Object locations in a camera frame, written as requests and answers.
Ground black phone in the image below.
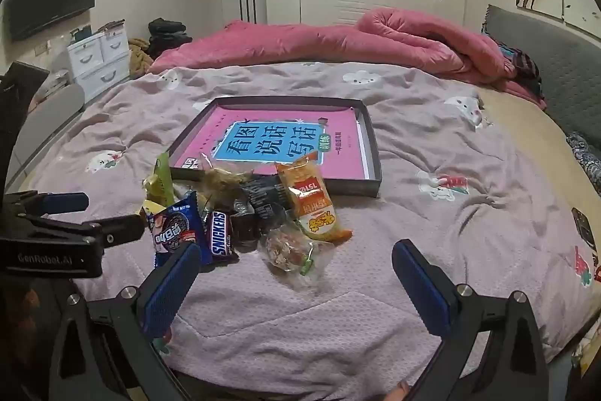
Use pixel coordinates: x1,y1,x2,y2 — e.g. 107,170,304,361
571,207,597,251

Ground white plastic bag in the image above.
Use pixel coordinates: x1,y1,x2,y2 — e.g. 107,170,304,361
38,70,71,101

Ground pink book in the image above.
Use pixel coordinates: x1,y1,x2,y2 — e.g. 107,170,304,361
175,106,367,179

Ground green snack packet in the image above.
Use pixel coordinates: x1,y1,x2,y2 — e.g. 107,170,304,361
142,152,177,207

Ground blue cookie packet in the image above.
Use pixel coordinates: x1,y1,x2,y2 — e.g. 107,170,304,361
146,191,207,270

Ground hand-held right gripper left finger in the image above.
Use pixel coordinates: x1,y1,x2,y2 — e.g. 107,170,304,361
47,241,202,401

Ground brown chocolate bar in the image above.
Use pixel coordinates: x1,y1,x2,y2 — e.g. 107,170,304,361
203,209,238,265

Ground clear meat floss packet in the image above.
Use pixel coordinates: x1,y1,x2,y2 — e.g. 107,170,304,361
199,154,254,204

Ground orange snack packet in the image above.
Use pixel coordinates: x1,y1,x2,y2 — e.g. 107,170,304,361
275,151,353,244

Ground lilac printed blanket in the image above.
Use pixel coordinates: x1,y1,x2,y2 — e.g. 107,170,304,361
7,63,597,387

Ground dark foil-wrapped candy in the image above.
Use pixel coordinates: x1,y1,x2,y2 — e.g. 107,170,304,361
230,201,264,249

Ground dark clothes pile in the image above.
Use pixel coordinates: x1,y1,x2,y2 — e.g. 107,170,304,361
148,18,193,59

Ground pink quilt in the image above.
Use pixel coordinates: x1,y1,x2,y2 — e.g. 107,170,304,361
148,6,548,110

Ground white drawer cabinet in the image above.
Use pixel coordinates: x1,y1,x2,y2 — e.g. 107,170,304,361
66,25,131,89

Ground beige bed sheet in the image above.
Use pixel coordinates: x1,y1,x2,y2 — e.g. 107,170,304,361
470,87,601,251

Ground black snack packet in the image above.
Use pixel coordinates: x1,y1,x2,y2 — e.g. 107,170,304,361
242,176,289,233

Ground dark striped clothes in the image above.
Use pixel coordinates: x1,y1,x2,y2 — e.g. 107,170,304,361
498,44,543,96

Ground grey padded headboard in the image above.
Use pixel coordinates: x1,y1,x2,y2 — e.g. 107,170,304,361
481,4,601,143

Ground clear nut candy packet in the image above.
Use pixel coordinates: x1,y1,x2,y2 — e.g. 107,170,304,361
260,226,332,289

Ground grey cardboard box tray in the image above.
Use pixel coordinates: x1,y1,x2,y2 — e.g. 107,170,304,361
166,97,382,199

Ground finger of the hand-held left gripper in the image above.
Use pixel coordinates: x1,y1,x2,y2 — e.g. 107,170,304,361
28,214,145,248
5,191,90,218

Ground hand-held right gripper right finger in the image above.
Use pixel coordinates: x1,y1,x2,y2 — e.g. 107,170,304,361
392,239,550,401

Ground dark patterned cloth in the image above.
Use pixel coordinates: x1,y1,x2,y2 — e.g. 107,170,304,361
566,131,601,197

